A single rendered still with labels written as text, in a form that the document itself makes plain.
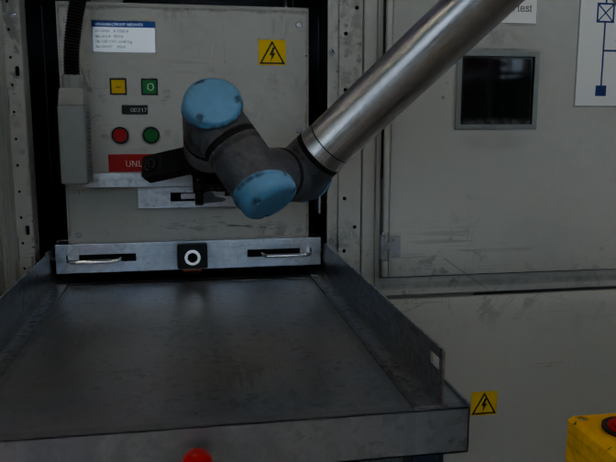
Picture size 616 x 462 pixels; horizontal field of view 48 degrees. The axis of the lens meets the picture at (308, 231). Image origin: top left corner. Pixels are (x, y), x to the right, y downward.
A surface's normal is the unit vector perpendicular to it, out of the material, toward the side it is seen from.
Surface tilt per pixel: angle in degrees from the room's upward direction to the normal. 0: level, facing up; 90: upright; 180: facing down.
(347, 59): 90
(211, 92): 56
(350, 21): 90
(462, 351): 90
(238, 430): 90
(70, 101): 61
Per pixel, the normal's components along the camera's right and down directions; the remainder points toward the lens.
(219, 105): 0.10, -0.43
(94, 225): 0.17, 0.15
